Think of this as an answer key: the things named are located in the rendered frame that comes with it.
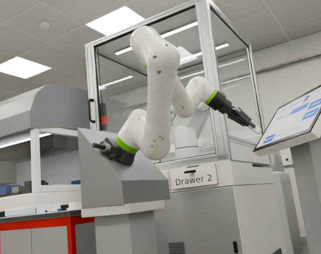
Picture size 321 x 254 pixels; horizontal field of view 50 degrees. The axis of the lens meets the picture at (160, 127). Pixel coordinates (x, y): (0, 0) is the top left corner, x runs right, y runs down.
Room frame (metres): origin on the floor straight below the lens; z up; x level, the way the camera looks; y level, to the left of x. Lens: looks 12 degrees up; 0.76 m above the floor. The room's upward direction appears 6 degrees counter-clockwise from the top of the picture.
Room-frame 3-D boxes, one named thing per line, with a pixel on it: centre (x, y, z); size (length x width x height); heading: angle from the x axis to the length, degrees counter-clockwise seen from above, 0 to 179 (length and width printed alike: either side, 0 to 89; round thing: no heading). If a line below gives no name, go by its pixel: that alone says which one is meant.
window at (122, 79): (2.24, 0.06, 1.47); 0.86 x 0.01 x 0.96; 60
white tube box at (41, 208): (2.26, 0.76, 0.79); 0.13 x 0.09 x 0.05; 149
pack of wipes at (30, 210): (2.09, 0.87, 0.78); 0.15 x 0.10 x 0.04; 72
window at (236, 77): (2.39, -0.59, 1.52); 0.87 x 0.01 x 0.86; 150
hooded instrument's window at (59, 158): (3.39, 1.42, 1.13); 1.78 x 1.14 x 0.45; 60
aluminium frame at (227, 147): (2.63, -0.17, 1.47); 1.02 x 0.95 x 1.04; 60
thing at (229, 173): (2.63, -0.17, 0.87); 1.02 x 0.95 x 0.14; 60
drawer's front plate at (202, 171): (2.08, -0.16, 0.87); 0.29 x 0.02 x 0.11; 60
